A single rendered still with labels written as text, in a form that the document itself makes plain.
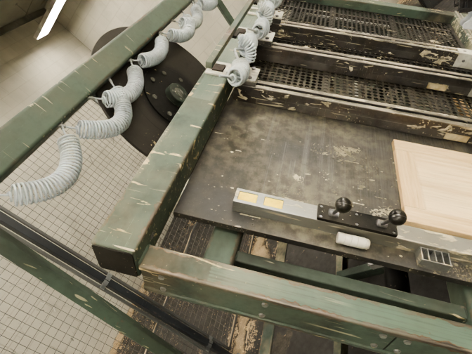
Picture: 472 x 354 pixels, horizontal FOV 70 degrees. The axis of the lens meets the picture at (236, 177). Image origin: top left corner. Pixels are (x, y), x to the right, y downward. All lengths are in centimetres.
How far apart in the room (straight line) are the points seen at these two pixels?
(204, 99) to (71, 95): 46
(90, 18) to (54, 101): 651
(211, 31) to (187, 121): 577
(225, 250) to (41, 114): 72
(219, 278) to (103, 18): 708
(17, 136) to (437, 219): 121
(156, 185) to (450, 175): 90
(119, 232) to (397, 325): 60
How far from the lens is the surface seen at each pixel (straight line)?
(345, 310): 77
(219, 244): 90
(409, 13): 261
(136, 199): 83
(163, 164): 90
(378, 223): 92
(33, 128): 120
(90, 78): 140
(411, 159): 124
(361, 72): 166
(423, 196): 112
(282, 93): 129
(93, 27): 779
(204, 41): 688
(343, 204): 79
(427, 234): 99
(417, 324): 82
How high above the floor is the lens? 198
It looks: 21 degrees down
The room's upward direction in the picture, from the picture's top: 48 degrees counter-clockwise
